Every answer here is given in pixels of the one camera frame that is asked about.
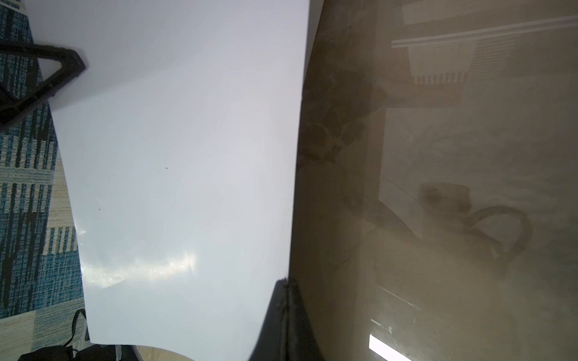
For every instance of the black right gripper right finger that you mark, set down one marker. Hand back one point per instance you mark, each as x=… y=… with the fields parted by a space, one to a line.
x=301 y=342

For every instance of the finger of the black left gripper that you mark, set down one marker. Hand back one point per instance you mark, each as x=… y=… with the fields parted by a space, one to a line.
x=13 y=109

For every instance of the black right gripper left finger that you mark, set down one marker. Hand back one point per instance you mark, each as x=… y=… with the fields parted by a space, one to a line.
x=272 y=341

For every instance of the waterfall bridge photo print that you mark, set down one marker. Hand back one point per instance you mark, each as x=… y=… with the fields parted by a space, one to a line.
x=179 y=147

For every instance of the light wooden picture frame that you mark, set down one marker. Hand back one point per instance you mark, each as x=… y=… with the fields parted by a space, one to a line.
x=436 y=194

